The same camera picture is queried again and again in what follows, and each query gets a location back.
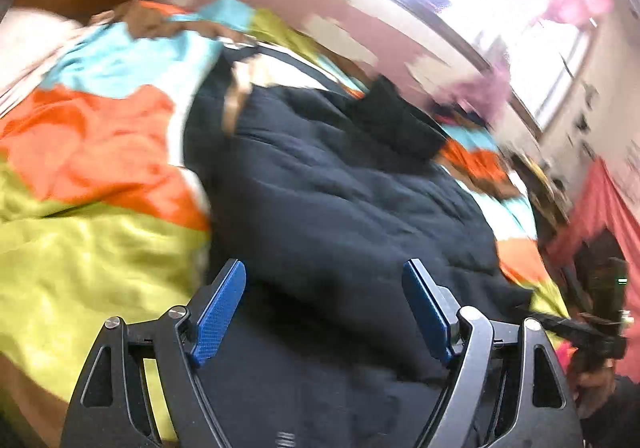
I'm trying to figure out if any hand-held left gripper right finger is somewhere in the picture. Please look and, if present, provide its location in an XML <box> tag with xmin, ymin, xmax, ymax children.
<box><xmin>402</xmin><ymin>258</ymin><xmax>586</xmax><ymax>448</ymax></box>

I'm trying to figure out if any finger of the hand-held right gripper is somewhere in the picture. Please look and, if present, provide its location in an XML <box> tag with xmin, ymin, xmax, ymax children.
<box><xmin>530</xmin><ymin>312</ymin><xmax>618</xmax><ymax>351</ymax></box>

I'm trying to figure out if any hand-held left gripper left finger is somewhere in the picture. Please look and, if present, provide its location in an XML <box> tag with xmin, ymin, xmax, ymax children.
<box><xmin>60</xmin><ymin>258</ymin><xmax>248</xmax><ymax>448</ymax></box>

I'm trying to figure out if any dark navy garment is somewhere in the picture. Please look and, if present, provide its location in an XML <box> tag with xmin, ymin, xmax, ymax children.
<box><xmin>182</xmin><ymin>45</ymin><xmax>538</xmax><ymax>448</ymax></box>

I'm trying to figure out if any person's right hand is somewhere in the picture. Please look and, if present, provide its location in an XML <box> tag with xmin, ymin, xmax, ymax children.
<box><xmin>570</xmin><ymin>360</ymin><xmax>622</xmax><ymax>421</ymax></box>

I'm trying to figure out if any red hanging cloth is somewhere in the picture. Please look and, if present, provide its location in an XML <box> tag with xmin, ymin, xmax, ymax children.
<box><xmin>547</xmin><ymin>158</ymin><xmax>640</xmax><ymax>379</ymax></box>

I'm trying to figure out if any cluttered wooden desk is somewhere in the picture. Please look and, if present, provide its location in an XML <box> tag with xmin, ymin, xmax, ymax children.
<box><xmin>507</xmin><ymin>152</ymin><xmax>576</xmax><ymax>241</ymax></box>

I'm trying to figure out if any colourful patchwork bedsheet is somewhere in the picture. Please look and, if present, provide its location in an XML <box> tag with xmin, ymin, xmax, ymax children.
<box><xmin>0</xmin><ymin>0</ymin><xmax>576</xmax><ymax>448</ymax></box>

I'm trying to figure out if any long pink curtain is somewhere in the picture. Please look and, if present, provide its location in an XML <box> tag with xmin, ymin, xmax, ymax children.
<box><xmin>434</xmin><ymin>0</ymin><xmax>616</xmax><ymax>125</ymax></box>

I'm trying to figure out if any pale pink pillow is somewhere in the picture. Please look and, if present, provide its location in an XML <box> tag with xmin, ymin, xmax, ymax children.
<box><xmin>0</xmin><ymin>10</ymin><xmax>93</xmax><ymax>96</ymax></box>

